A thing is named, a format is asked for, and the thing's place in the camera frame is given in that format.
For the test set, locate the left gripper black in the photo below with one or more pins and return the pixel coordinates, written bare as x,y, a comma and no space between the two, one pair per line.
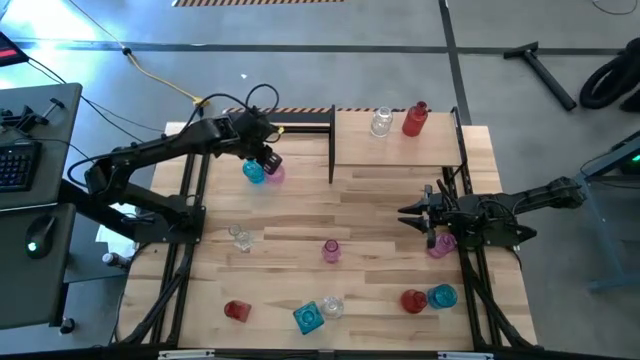
255,135

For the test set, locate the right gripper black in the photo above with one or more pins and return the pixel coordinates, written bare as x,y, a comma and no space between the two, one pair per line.
447,215

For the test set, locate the pink ribbed carafe vase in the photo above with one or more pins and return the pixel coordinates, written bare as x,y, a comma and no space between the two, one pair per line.
277,176

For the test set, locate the blue diamond-cut bottle vase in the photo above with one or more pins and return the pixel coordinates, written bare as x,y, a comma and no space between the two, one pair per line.
442,296

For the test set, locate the clear faceted glass vase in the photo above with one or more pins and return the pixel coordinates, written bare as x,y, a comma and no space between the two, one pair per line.
242,241

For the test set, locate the red bulbous glass vase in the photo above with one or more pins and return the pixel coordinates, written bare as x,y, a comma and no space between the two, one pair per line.
413,301

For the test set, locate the red ribbed bottle vase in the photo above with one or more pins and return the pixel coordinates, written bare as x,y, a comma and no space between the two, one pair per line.
414,122

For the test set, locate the pink diamond-pattern carafe vase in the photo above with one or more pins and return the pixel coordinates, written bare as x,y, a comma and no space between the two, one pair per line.
331,251

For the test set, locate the clear round glass vase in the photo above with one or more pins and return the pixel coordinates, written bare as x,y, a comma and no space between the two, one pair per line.
381,125

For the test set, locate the clear squat ribbed vase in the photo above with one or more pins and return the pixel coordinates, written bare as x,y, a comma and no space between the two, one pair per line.
332,306

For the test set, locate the blue square cut-glass vase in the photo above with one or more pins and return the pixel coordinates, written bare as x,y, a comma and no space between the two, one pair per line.
308,318

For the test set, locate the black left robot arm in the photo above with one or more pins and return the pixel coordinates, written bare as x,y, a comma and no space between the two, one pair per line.
165,142

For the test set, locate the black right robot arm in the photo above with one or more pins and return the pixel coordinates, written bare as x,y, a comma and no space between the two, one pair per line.
540,195

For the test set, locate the blue small round vase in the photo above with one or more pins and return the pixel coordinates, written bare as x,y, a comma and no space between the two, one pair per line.
252,172

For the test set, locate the pink ribbed bottle vase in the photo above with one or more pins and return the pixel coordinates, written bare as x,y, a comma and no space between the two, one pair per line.
442,245

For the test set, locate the black plate hazard-striped edge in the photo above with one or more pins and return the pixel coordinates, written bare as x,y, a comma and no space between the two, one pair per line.
300,117

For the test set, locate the red square glass vase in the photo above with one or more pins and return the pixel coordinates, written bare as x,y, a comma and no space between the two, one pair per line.
237,310

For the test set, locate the blue-grey metal table stand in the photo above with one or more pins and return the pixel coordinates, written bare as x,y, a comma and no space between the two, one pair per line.
602,235

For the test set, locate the white paper sheet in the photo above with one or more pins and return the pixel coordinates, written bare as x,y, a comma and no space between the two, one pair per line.
112,240

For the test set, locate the small bottle white cap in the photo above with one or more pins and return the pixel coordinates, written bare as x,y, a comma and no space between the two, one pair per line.
115,260

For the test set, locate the green-lit black device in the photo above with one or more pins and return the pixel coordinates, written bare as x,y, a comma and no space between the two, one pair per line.
634,161

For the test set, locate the grey desk top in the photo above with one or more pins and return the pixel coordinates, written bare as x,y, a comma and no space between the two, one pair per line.
30,290
55,150

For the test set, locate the black computer mouse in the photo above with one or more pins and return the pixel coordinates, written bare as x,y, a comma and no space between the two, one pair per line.
40,235

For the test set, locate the black desk clamp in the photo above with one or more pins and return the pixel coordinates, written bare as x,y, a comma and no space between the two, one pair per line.
25,120

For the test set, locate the black keyboard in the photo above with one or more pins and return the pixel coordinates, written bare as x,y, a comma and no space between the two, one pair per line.
17,167

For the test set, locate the black round knob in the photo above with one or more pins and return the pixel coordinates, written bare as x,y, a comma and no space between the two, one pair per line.
66,326

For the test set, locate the dark screen red stripe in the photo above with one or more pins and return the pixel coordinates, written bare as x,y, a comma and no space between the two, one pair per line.
10,50

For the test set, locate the wooden shelf black metal frame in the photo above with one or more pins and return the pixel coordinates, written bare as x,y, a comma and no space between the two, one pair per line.
400,150

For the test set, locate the silver aluminium bracket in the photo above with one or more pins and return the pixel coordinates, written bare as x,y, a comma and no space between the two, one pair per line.
465,356
187,355

